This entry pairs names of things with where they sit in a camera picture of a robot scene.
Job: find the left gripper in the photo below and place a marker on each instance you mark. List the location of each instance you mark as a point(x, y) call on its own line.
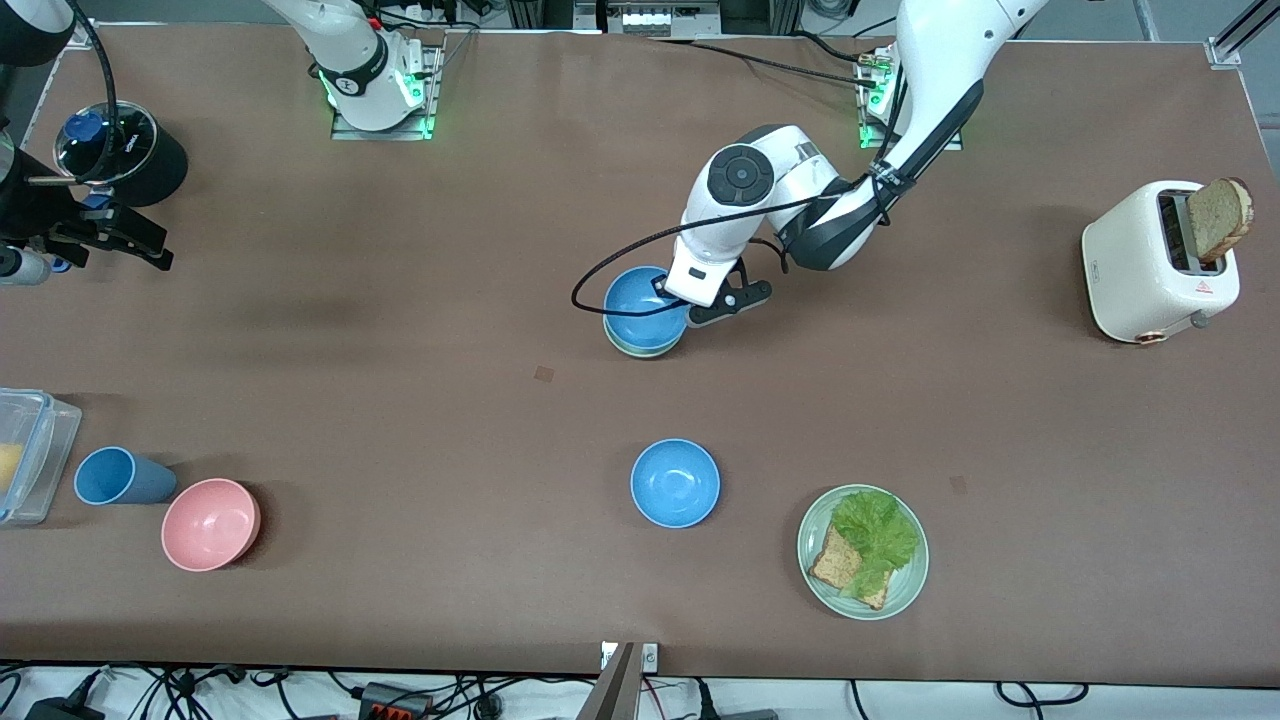
point(658, 280)

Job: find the blue bowl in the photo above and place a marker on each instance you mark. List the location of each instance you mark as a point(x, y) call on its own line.
point(635, 305)
point(675, 485)

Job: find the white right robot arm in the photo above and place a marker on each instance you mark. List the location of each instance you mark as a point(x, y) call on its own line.
point(350, 60)

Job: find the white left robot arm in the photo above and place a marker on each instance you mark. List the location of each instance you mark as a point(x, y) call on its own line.
point(940, 50)

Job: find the pink bowl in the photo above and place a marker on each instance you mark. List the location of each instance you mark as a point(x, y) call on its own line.
point(210, 525)

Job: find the glass lid with blue knob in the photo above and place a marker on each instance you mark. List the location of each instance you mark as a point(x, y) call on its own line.
point(120, 140)

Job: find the clear plastic container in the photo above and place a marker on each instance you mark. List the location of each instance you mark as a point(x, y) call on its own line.
point(45, 450)

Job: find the yellow food piece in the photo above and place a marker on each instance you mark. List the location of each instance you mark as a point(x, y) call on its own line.
point(8, 468)

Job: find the blue cup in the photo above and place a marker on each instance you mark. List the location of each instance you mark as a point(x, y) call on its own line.
point(120, 478)

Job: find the grey power strip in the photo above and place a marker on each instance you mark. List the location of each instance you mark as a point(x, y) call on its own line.
point(650, 18)

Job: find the bread slice with crust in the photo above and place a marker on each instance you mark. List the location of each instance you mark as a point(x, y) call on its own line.
point(830, 565)

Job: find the green lettuce leaf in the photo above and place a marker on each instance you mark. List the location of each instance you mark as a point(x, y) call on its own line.
point(880, 530)

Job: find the pale green plate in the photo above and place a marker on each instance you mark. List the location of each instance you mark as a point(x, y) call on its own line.
point(905, 585)

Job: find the white toaster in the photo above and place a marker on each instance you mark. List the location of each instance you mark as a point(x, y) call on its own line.
point(1130, 270)

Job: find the black power adapter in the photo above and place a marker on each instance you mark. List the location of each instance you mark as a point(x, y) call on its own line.
point(60, 710)

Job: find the black and red device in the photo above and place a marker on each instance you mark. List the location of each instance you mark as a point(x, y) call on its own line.
point(395, 705)

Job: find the dark brown bread slice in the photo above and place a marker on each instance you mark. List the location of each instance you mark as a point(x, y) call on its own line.
point(1215, 215)

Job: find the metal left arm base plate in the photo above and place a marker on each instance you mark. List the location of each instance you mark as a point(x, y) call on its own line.
point(868, 125)

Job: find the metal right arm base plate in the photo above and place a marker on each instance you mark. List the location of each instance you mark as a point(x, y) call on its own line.
point(385, 134)

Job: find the small white bracket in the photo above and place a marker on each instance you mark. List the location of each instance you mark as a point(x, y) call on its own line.
point(650, 657)

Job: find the grey metal post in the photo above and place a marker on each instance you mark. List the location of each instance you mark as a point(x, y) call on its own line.
point(615, 695)

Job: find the aluminium corner bracket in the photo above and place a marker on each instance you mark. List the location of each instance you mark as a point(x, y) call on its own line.
point(1225, 50)

